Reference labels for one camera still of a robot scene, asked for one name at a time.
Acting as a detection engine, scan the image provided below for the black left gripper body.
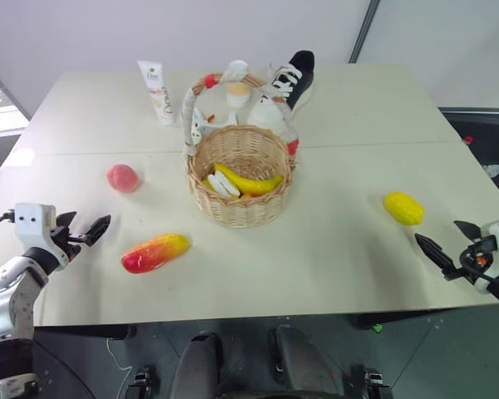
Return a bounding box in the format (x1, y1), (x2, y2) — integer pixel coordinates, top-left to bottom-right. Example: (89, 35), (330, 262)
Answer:
(49, 225), (89, 263)

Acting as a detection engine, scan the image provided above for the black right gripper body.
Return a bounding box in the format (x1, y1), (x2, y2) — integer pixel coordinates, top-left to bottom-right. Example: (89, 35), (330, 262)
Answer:
(458, 236), (498, 286)

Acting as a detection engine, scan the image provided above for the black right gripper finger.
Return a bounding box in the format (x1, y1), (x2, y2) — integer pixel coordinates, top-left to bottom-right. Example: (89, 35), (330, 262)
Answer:
(413, 232), (457, 281)
(453, 219), (482, 242)

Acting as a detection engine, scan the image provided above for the yellow toy lemon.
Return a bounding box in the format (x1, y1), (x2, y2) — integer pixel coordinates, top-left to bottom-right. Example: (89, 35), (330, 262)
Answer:
(383, 190), (427, 227)

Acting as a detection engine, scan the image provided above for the pink toy peach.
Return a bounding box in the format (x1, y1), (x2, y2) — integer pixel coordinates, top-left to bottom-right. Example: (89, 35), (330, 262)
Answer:
(106, 164), (142, 194)

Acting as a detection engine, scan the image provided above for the red and yellow toy mango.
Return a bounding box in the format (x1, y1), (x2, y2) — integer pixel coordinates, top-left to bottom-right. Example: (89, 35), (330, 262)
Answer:
(121, 233), (192, 275)

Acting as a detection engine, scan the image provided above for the white peeled banana toy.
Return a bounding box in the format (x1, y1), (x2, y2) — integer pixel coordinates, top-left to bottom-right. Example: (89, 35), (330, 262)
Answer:
(202, 170), (242, 199)

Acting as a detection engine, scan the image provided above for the black and silver robot torso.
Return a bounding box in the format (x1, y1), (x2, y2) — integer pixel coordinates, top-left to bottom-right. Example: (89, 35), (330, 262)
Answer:
(0, 337), (41, 399)

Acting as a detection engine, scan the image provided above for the white perforated plastic toy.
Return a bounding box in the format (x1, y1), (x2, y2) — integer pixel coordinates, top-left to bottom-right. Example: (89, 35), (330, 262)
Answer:
(190, 106), (239, 145)

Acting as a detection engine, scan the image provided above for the white Dove lotion tube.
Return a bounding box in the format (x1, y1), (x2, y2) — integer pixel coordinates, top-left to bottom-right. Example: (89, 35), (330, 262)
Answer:
(136, 59), (178, 126)

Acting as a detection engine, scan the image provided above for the yellow toy banana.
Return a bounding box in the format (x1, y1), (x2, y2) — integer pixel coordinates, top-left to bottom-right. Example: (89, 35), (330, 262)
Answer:
(214, 163), (284, 195)

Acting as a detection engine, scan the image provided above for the dark rounded shape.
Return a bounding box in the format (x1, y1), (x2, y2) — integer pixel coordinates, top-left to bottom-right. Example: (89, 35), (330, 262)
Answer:
(170, 330), (225, 399)

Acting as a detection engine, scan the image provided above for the white jar with peach band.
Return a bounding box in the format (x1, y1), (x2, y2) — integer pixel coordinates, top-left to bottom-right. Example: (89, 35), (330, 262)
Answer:
(225, 60), (251, 109)

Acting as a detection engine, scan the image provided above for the white rounded toy figure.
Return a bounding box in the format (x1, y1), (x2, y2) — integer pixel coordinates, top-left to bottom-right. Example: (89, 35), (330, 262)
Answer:
(246, 93), (289, 139)

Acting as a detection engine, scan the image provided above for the black and white sneaker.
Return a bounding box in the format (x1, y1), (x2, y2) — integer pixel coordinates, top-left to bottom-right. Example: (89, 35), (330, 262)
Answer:
(265, 50), (318, 112)

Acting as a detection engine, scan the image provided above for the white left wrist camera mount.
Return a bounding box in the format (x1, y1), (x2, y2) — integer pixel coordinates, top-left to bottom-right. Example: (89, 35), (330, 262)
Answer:
(14, 202), (69, 267)

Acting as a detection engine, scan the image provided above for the black table frame bar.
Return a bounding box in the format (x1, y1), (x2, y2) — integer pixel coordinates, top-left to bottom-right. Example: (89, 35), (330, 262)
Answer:
(32, 323), (137, 341)

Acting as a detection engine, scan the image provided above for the grey window frame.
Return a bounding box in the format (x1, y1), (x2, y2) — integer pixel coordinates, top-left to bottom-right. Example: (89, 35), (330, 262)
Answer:
(0, 60), (31, 139)

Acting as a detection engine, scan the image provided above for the thin white floor cable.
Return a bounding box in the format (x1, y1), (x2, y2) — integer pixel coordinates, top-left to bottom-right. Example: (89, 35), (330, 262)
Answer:
(106, 337), (133, 399)

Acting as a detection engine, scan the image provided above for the black foot bracket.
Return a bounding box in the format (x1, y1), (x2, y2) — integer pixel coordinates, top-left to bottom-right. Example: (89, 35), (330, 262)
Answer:
(350, 364), (395, 399)
(126, 364), (158, 399)

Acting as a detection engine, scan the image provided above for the wicker basket with handle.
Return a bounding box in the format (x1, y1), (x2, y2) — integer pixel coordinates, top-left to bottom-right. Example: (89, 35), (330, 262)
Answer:
(182, 72), (303, 229)

